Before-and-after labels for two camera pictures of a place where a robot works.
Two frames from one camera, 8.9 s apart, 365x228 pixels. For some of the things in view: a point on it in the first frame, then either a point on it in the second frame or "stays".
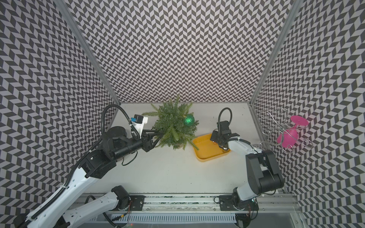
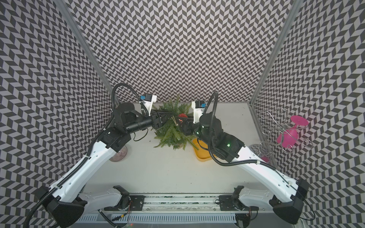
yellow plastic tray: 208,150 stays
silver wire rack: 277,130 stays
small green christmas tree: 168,118 stays
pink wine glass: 287,138 stays
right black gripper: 214,136 -> 187,125
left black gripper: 149,145 -> 157,121
